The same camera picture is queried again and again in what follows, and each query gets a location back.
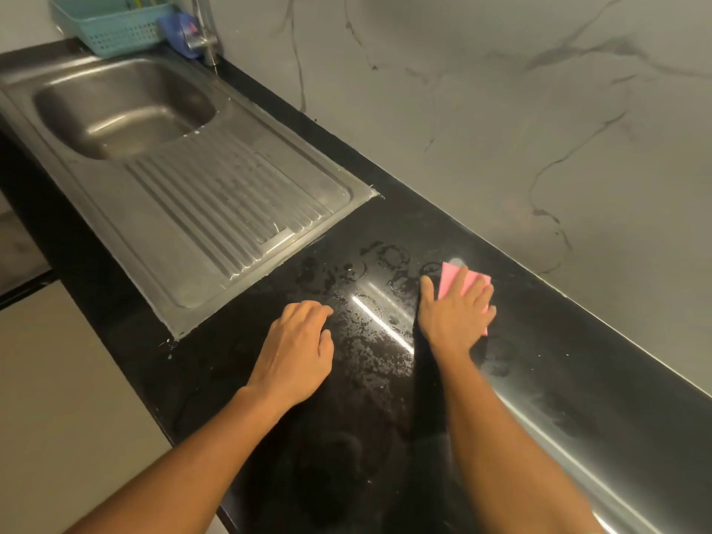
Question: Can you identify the person's right hand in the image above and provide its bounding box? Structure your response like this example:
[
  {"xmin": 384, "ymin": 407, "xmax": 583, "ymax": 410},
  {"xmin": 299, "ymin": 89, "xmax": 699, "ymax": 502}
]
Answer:
[{"xmin": 417, "ymin": 266, "xmax": 497, "ymax": 365}]

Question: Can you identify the person's left hand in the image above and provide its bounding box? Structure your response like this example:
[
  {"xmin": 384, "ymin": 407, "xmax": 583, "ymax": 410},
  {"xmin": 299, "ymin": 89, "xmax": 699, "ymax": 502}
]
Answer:
[{"xmin": 245, "ymin": 300, "xmax": 335, "ymax": 409}]

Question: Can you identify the pink cleaning cloth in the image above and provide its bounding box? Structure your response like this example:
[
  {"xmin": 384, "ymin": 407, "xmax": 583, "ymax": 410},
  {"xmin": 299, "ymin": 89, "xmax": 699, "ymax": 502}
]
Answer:
[{"xmin": 437, "ymin": 261, "xmax": 492, "ymax": 336}]

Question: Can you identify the person's left forearm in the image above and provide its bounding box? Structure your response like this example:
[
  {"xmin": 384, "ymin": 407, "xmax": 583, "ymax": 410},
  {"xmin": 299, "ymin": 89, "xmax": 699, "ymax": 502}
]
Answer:
[{"xmin": 66, "ymin": 386, "xmax": 279, "ymax": 534}]

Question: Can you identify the person's right forearm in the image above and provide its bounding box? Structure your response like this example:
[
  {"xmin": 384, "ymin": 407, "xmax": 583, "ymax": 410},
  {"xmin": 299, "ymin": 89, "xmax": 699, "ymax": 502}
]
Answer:
[{"xmin": 436, "ymin": 350, "xmax": 604, "ymax": 534}]

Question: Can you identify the stainless steel sink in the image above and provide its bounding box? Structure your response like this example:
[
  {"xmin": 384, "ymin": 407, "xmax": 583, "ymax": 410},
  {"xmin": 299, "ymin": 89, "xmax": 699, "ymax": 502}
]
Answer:
[{"xmin": 0, "ymin": 51, "xmax": 379, "ymax": 341}]

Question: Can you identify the chrome faucet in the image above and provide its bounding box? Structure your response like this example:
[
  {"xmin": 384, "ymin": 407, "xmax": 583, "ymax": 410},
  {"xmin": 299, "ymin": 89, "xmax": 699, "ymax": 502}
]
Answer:
[{"xmin": 185, "ymin": 0, "xmax": 224, "ymax": 68}]

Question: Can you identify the teal plastic basket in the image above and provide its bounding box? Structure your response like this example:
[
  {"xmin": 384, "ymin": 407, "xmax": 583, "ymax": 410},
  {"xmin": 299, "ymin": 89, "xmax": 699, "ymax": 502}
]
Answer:
[{"xmin": 49, "ymin": 0, "xmax": 180, "ymax": 58}]

